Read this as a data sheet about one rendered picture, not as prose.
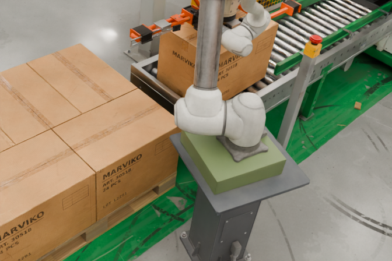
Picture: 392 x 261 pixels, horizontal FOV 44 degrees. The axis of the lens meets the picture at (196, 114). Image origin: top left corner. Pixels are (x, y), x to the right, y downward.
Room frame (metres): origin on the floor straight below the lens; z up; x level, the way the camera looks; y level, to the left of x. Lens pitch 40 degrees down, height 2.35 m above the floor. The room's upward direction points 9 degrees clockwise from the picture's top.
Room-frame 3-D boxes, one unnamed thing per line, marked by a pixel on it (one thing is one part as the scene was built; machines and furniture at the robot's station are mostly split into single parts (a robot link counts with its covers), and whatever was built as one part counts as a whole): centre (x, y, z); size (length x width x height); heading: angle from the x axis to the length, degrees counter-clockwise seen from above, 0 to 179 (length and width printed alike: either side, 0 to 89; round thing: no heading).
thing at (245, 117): (1.62, -0.21, 1.01); 0.18 x 0.16 x 0.22; 96
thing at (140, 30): (2.05, 0.33, 1.08); 0.08 x 0.07 x 0.05; 141
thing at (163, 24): (2.15, 0.24, 1.07); 0.07 x 0.07 x 0.04; 51
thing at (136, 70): (2.23, 0.17, 0.58); 0.70 x 0.03 x 0.06; 51
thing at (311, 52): (2.35, -0.58, 0.50); 0.07 x 0.07 x 1.00; 51
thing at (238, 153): (1.64, -0.24, 0.87); 0.22 x 0.18 x 0.06; 125
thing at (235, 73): (2.49, -0.07, 0.75); 0.60 x 0.40 x 0.40; 143
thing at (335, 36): (3.24, -1.00, 0.60); 1.60 x 0.10 x 0.09; 141
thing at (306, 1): (3.58, -0.59, 0.60); 1.60 x 0.10 x 0.09; 141
